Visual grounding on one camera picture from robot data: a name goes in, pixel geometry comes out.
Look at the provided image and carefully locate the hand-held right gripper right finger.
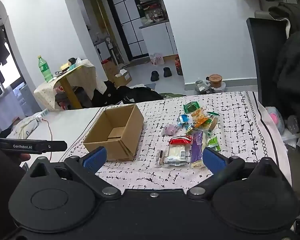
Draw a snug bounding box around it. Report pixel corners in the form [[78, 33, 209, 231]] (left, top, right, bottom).
[[186, 147, 282, 200]]

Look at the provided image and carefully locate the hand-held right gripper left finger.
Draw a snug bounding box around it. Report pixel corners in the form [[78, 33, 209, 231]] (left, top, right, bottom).
[[27, 146, 122, 200]]

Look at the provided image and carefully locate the light green snack packet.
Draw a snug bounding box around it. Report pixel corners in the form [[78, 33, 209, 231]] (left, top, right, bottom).
[[207, 135, 222, 152]]

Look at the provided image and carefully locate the long purple snack packet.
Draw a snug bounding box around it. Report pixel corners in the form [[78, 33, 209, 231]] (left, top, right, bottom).
[[190, 131, 206, 169]]

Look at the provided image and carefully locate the red and white snack packet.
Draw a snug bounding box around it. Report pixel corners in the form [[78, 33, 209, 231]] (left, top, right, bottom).
[[162, 135, 192, 167]]

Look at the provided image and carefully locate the brown cardboard box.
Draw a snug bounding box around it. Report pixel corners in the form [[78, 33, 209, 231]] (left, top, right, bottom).
[[83, 103, 145, 162]]

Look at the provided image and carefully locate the orange snack packet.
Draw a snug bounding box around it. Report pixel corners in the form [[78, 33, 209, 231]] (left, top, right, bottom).
[[191, 109, 209, 129]]

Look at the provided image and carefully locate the purple round snack packet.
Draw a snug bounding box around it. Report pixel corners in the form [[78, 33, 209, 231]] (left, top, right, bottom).
[[164, 124, 179, 137]]

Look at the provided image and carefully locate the small brown stick packet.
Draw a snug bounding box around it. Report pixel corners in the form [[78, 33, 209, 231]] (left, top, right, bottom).
[[155, 149, 165, 167]]

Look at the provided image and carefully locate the dark green snack packet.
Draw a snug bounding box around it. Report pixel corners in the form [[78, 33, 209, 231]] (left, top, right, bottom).
[[184, 102, 200, 114]]

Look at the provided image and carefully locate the person's left hand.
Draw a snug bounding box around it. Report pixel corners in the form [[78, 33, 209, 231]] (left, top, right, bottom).
[[16, 154, 31, 165]]

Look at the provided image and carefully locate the white printed cloth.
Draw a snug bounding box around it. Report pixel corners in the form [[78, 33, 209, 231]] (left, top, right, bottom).
[[14, 116, 38, 143]]

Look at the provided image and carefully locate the white power strip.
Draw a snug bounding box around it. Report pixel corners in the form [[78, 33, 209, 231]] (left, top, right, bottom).
[[36, 110, 49, 122]]

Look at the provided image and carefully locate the white black patterned blanket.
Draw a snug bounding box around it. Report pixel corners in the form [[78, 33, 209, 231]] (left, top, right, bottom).
[[59, 90, 293, 198]]

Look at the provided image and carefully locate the black clothes pile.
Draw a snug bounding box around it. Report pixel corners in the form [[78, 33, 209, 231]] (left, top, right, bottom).
[[91, 80, 130, 107]]

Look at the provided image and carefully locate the yellow wooden table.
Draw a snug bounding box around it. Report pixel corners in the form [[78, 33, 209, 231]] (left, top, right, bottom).
[[59, 66, 83, 110]]

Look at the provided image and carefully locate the clear plastic trash bag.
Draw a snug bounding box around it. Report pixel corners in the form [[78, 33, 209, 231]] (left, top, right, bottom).
[[195, 79, 212, 94]]

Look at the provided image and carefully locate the green floor mat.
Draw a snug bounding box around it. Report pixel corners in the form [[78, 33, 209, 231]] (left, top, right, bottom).
[[159, 92, 187, 98]]

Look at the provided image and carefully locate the green plastic bottle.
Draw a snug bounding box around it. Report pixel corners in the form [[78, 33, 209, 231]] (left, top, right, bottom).
[[37, 55, 53, 82]]

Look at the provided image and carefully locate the brown lidded bowl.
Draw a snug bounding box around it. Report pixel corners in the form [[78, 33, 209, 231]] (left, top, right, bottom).
[[208, 74, 223, 88]]

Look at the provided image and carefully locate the black bag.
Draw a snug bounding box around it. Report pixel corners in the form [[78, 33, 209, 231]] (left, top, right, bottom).
[[120, 86, 165, 104]]

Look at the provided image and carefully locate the small side table with cloth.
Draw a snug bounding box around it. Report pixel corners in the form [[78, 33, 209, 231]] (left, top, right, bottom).
[[34, 59, 108, 110]]

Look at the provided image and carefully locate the open cardboard carton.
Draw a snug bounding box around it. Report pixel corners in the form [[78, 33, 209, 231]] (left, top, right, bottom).
[[102, 60, 120, 81]]

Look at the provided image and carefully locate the red drink bottle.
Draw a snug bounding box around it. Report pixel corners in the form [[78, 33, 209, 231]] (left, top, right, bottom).
[[175, 54, 183, 76]]

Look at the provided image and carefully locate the pink plastic bag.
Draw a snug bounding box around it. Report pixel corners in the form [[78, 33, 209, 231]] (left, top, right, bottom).
[[150, 53, 165, 66]]

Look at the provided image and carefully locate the black chair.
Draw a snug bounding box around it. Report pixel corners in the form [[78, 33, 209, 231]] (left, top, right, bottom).
[[246, 17, 290, 105]]

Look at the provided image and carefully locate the black jacket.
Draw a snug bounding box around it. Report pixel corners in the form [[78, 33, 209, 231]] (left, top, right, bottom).
[[269, 2, 300, 135]]

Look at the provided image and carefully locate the white cabinet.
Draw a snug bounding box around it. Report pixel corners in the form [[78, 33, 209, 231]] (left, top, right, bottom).
[[139, 20, 178, 58]]

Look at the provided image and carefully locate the black grid glass door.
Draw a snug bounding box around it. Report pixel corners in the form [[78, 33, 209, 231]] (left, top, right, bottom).
[[104, 0, 150, 61]]

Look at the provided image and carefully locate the red cable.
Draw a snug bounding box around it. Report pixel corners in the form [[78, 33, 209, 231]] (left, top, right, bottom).
[[39, 119, 53, 161]]

